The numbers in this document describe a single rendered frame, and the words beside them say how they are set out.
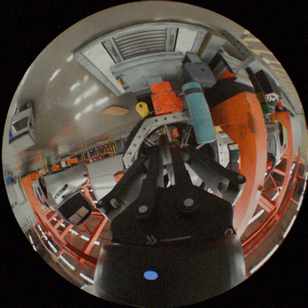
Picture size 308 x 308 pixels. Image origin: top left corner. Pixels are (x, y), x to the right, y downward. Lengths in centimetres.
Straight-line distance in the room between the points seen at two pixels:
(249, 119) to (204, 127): 30
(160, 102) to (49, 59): 84
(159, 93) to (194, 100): 19
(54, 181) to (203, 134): 270
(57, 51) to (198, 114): 90
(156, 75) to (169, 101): 32
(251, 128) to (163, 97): 48
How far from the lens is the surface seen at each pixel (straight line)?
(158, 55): 76
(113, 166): 97
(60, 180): 266
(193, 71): 67
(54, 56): 83
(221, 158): 61
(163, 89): 54
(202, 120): 40
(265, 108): 45
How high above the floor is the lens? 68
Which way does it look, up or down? 8 degrees up
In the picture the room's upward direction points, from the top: 167 degrees clockwise
